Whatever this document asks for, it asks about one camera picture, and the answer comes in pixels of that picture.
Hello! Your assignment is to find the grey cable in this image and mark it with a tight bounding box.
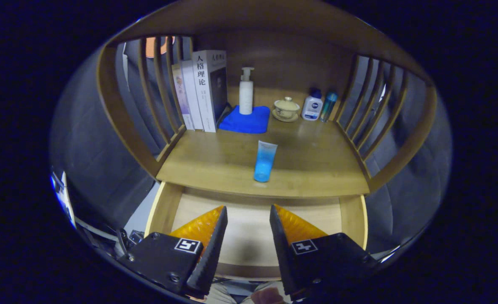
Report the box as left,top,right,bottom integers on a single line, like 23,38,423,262
75,216,120,242

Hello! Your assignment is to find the person's left leg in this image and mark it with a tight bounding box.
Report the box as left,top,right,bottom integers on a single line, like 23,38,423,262
207,282,253,304

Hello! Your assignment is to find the brown wooden cabinet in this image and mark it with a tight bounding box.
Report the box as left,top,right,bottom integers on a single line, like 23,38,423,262
97,0,438,199

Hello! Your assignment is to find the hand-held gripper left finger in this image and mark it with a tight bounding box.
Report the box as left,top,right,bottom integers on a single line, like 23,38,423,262
119,205,229,298

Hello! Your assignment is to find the white pump bottle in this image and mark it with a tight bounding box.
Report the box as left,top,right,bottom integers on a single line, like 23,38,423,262
239,67,255,115

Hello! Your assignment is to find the beige lidded teacup with saucer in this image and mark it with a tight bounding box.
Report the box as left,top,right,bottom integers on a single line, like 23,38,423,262
272,96,301,123

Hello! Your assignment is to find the wooden drawer with black knob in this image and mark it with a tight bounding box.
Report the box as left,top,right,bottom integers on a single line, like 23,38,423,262
144,182,368,281

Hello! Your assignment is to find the wooden countertop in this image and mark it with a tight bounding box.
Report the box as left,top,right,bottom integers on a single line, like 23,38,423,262
156,87,371,199

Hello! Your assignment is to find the thin purple book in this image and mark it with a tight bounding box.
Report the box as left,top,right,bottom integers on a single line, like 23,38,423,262
172,63,191,130

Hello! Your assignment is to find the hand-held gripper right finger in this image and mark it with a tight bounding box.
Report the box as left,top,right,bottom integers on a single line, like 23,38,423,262
269,204,379,301

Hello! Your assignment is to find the thick white and black book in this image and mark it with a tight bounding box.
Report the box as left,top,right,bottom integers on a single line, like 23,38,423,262
192,50,228,133

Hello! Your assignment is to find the white lotion bottle blue cap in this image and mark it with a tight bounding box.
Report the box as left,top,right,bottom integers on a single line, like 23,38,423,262
301,88,323,122

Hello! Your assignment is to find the slim teal bottle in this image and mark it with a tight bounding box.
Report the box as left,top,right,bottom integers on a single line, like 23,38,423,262
320,92,338,123

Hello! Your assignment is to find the blue and white tube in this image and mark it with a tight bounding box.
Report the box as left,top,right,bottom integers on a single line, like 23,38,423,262
253,141,278,183

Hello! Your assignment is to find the blue folded cloth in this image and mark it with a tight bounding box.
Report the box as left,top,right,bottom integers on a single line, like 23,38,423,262
218,105,271,134

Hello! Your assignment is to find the thin white book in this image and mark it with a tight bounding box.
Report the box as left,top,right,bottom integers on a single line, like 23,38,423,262
180,60,204,130

